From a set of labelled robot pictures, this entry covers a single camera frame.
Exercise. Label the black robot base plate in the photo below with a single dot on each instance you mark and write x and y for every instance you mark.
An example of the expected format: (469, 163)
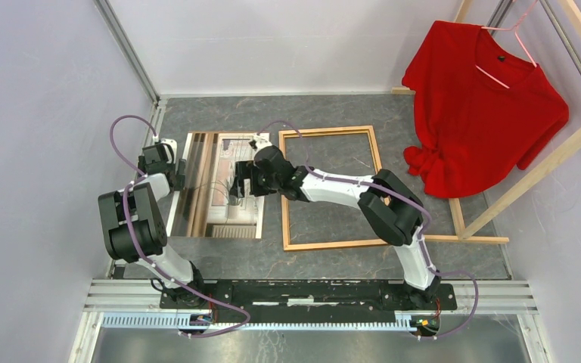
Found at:
(318, 301)

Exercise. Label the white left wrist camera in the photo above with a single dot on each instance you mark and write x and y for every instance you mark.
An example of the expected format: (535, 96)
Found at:
(167, 141)

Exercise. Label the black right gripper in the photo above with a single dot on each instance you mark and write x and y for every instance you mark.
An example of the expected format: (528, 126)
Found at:
(245, 171)

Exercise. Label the red t-shirt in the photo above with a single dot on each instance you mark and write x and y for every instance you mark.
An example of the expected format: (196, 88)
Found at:
(479, 111)

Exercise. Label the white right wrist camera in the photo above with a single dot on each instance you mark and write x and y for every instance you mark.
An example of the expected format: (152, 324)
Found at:
(258, 142)

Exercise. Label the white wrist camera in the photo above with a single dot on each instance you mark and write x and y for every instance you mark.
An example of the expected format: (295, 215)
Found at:
(167, 141)
(258, 142)

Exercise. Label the wooden clothes rack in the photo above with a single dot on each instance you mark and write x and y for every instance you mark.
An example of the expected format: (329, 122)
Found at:
(465, 233)

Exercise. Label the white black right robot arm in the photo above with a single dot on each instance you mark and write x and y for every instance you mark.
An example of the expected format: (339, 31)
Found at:
(394, 213)

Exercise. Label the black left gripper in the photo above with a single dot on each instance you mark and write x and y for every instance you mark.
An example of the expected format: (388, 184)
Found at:
(181, 175)

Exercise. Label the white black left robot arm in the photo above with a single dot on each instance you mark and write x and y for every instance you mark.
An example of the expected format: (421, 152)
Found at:
(134, 230)

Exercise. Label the aluminium rail frame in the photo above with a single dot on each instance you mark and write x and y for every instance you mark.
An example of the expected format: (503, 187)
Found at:
(136, 304)

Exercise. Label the plant window photo print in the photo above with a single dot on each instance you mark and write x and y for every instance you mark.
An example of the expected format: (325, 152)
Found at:
(204, 208)

